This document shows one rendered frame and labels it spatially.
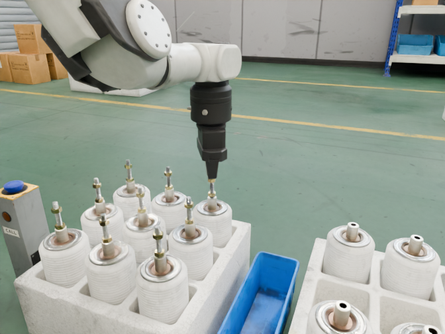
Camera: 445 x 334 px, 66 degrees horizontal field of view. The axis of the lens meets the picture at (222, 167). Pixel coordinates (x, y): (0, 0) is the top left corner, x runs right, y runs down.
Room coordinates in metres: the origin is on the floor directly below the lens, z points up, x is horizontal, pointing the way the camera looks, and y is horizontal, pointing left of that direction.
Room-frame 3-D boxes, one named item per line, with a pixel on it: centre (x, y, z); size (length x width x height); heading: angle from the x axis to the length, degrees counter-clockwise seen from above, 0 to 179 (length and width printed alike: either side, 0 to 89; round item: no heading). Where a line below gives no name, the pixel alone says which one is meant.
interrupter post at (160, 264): (0.51, 0.11, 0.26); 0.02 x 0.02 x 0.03
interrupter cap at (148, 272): (0.51, 0.11, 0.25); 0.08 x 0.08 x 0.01
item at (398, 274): (0.56, -0.38, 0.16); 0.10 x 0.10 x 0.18
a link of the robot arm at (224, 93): (0.74, 0.03, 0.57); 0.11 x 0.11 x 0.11; 65
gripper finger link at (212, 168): (0.71, 0.02, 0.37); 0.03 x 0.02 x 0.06; 101
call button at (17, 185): (0.70, 0.48, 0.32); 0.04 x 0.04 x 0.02
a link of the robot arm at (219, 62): (0.69, 0.03, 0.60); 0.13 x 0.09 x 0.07; 155
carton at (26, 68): (3.94, 2.14, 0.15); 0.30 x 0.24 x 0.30; 66
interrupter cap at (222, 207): (0.72, 0.02, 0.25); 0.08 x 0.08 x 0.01
